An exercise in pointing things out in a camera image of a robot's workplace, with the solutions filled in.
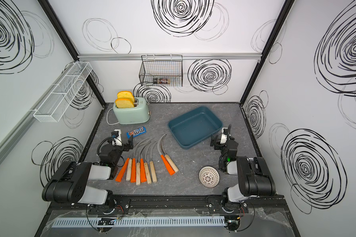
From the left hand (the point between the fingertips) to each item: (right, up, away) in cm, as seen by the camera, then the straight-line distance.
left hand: (124, 135), depth 89 cm
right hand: (+60, 0, +2) cm, 60 cm away
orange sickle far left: (0, -22, -7) cm, 23 cm away
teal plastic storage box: (+44, +4, +20) cm, 49 cm away
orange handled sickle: (+24, -15, +2) cm, 28 cm away
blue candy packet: (+4, 0, +13) cm, 14 cm away
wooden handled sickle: (+28, -16, 0) cm, 32 cm away
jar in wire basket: (+22, +33, 0) cm, 40 cm away
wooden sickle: (+4, -16, -1) cm, 16 cm away
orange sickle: (+6, -17, -2) cm, 18 cm away
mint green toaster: (+6, +13, +11) cm, 18 cm away
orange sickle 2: (+13, -22, -6) cm, 26 cm away
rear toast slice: (-2, +26, +8) cm, 27 cm away
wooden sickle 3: (+19, -21, -6) cm, 29 cm away
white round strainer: (+51, -23, -6) cm, 56 cm away
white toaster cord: (-23, +14, +26) cm, 38 cm away
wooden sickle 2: (+10, -19, -3) cm, 21 cm away
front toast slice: (-3, +20, +5) cm, 21 cm away
